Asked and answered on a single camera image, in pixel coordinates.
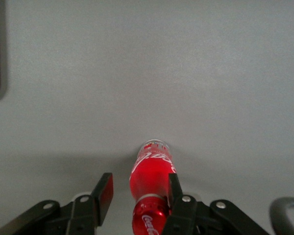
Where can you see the red coke bottle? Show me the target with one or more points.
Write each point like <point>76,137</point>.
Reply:
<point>148,176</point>

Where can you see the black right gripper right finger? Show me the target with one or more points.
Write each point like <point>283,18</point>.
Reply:
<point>178,210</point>

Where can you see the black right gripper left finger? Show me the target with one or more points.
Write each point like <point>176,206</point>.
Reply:
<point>104,195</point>

